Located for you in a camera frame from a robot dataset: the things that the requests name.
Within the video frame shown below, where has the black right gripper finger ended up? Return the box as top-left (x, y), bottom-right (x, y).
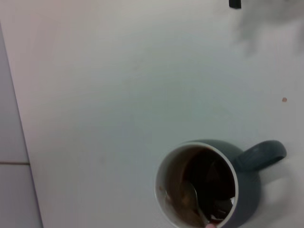
top-left (228, 0), bottom-right (242, 10)

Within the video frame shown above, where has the grey ceramic cup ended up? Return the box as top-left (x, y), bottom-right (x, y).
top-left (154, 139), bottom-right (287, 228)

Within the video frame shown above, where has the pink handled metal spoon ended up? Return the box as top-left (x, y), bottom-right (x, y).
top-left (182, 181), bottom-right (218, 228)

